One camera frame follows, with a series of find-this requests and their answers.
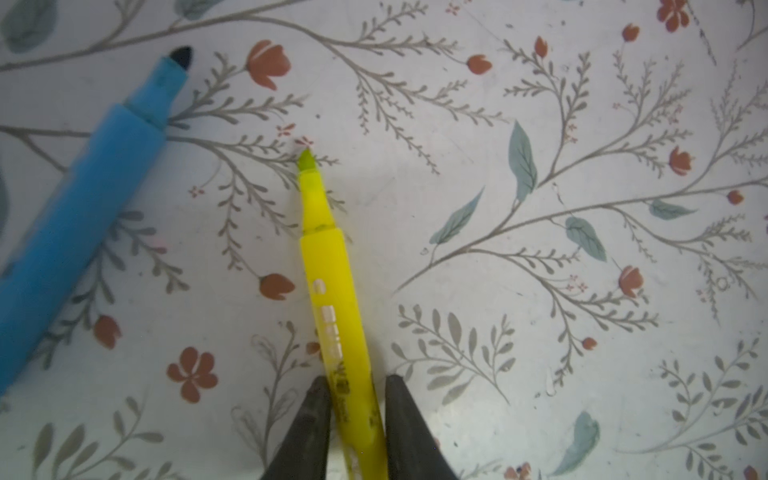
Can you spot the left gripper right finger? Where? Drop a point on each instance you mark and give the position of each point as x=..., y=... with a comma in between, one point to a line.
x=412, y=452

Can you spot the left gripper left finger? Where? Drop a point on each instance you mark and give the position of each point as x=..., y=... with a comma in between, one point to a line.
x=303, y=454

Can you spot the yellow highlighter pen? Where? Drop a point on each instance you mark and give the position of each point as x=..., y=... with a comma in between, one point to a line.
x=340, y=329

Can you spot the blue highlighter pen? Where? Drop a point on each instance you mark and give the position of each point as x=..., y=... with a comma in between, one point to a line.
x=66, y=235

